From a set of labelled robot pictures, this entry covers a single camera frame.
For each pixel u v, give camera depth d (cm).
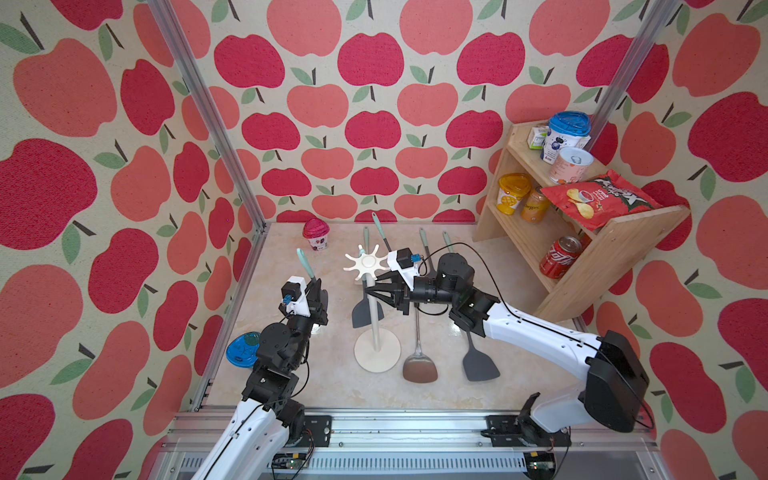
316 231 107
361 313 80
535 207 88
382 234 123
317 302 70
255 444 50
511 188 89
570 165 67
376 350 87
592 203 63
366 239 118
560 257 72
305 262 62
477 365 85
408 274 60
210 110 87
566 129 70
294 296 58
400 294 61
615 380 41
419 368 84
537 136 78
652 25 71
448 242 115
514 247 89
